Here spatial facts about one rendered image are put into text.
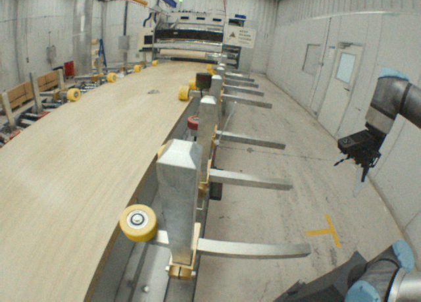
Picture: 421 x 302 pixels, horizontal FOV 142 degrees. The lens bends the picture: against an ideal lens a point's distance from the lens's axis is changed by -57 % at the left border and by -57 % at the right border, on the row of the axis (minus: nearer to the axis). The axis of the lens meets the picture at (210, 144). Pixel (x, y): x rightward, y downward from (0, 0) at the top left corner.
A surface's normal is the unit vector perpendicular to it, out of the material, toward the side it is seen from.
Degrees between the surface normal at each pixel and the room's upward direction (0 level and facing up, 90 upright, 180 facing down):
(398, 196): 90
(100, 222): 0
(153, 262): 0
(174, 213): 90
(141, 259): 0
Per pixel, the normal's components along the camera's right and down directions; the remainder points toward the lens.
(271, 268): 0.11, -0.83
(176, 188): -0.11, 0.53
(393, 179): -0.99, -0.12
